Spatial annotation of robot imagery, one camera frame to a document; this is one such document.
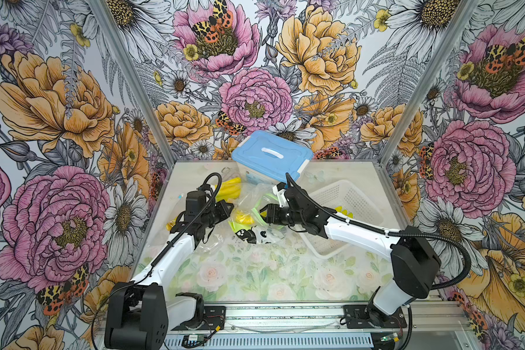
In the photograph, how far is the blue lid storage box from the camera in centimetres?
98

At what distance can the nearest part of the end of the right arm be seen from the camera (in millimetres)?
720

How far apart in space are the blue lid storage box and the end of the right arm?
9.0 inches
